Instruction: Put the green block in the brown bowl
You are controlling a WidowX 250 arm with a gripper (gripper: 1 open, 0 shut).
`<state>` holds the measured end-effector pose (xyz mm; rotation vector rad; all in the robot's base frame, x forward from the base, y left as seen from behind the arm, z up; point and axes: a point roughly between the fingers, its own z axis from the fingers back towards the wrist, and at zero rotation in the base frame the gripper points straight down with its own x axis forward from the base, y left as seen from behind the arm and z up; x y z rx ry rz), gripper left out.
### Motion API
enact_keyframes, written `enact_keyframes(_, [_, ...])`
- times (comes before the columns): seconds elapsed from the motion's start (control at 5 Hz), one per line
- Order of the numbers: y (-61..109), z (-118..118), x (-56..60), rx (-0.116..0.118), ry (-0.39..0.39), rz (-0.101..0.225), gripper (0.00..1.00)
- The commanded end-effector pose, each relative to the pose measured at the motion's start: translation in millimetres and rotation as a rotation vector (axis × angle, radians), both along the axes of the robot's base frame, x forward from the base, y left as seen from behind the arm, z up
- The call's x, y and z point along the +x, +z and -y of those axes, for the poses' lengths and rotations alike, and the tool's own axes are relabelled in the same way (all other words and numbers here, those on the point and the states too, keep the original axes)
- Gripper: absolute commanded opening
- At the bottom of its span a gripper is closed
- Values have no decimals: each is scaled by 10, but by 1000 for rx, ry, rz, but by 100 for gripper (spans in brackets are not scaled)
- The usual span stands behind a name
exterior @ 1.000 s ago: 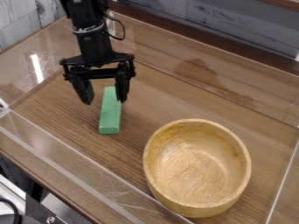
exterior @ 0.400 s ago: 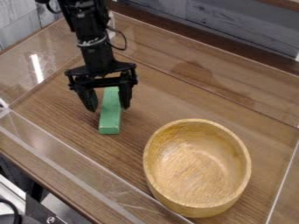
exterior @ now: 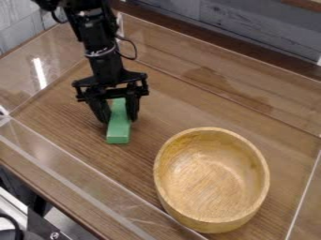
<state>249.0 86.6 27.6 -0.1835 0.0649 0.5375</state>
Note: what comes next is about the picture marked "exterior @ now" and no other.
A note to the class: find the green rectangular block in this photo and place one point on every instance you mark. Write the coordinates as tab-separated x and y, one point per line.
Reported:
120	124

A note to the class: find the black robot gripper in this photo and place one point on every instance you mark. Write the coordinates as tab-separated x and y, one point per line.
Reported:
112	81

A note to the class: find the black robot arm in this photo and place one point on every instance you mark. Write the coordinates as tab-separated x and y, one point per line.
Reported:
96	28

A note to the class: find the clear acrylic tray wall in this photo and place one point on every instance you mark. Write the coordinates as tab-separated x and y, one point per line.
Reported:
100	180

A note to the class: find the brown wooden bowl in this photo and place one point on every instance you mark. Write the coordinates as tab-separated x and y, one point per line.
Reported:
212	179

